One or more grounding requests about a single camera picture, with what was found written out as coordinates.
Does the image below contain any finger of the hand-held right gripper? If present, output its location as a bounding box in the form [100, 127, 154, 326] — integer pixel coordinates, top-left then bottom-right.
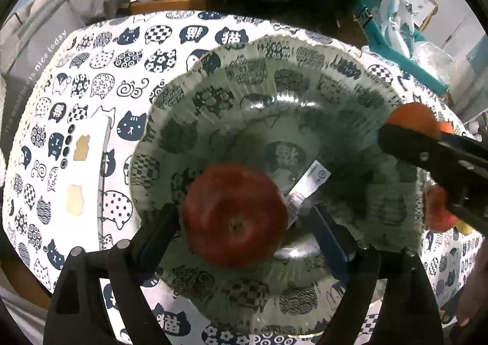
[377, 124, 464, 186]

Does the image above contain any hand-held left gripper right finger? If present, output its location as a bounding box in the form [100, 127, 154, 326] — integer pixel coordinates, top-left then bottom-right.
[308, 205, 445, 345]

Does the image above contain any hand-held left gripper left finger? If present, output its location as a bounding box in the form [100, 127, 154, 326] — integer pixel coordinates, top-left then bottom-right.
[45, 205, 181, 345]

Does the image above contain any orange persimmon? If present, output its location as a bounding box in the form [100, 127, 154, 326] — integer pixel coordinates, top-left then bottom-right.
[387, 102, 456, 140]

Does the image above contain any red apple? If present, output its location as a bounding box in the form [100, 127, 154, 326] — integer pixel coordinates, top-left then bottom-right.
[422, 185, 460, 233]
[182, 164, 288, 269]

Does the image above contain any clear glass plate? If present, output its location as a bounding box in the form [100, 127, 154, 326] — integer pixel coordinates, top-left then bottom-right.
[129, 36, 429, 338]

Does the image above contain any person's right hand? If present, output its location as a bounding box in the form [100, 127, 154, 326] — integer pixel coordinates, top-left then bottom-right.
[455, 253, 488, 326]

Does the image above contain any white phone with stickers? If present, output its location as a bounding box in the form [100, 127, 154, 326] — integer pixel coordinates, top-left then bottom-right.
[59, 106, 117, 252]

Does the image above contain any clear plastic bag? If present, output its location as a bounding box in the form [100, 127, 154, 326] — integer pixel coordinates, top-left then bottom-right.
[412, 42, 458, 86]

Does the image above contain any teal basket with plastic bags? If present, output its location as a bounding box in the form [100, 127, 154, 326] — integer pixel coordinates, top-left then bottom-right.
[353, 0, 448, 96]

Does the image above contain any white cabinet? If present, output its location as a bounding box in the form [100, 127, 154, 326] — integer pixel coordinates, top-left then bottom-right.
[423, 0, 488, 120]

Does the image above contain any cat print tablecloth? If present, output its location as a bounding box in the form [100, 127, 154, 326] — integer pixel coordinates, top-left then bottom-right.
[4, 10, 485, 345]

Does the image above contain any grey tote bag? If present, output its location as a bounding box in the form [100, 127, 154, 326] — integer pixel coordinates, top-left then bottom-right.
[0, 0, 82, 155]

